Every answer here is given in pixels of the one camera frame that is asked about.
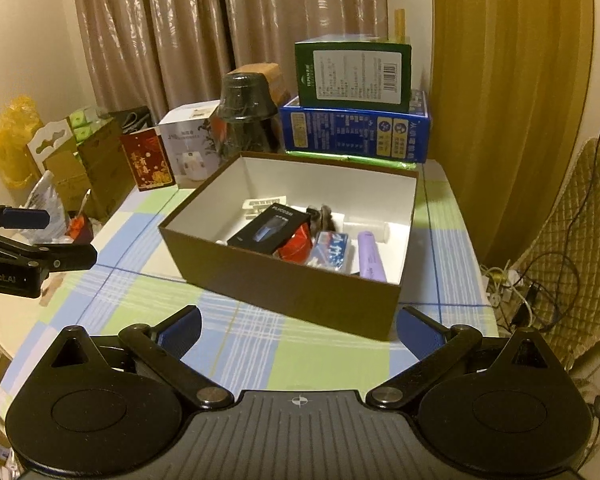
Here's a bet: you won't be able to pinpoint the red gift box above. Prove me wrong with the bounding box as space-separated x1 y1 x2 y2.
120 128 175 192

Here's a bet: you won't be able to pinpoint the white power strip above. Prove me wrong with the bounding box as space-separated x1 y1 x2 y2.
480 264 534 337

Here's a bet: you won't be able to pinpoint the brown paper bag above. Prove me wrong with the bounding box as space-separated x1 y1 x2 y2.
27 117 134 222

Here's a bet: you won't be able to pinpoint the green tea box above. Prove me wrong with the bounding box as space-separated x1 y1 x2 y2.
294 35 412 113

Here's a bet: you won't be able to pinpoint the yellow plastic bag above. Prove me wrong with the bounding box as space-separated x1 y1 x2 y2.
0 96 43 190

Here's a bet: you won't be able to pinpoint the brown velvet scrunchie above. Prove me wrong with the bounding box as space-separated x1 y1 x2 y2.
306 205 337 238

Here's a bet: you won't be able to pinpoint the clear plastic cup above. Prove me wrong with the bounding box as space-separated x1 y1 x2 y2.
342 216 390 243

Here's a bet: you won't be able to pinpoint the blue milk carton box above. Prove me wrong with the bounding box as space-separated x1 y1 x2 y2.
279 90 430 164

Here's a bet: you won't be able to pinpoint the beige curtain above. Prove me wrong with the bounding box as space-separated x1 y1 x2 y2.
74 0 388 119

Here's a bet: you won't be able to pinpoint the golden curtain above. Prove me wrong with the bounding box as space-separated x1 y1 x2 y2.
429 0 594 265

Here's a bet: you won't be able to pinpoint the checkered tablecloth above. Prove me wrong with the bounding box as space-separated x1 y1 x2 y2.
0 162 498 414

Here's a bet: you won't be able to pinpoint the black shaver box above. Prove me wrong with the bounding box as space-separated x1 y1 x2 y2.
227 203 310 255

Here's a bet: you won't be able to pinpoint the black cable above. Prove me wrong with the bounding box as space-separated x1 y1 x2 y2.
504 94 600 334

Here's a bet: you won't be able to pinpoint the white humidifier box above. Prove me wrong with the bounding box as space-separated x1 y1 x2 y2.
158 100 221 188

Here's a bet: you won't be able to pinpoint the red snack packet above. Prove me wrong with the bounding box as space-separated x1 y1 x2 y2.
276 224 313 264

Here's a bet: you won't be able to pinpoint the purple lotion tube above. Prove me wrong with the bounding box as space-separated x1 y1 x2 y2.
358 231 387 283

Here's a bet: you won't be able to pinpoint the brown cardboard box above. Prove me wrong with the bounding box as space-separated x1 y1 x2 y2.
159 153 418 340

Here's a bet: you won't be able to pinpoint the white plastic comb holder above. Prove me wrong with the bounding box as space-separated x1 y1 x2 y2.
242 195 287 220

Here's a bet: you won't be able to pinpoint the green packet under box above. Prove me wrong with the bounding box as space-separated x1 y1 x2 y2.
285 151 418 170

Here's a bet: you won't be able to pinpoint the stacked black bowls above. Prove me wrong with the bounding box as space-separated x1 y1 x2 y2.
214 72 280 160

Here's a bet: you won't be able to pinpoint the quilted chair cushion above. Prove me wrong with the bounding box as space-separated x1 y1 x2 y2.
516 139 600 368

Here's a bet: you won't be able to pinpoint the blue tissue pack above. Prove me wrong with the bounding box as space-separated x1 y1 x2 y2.
306 231 352 274

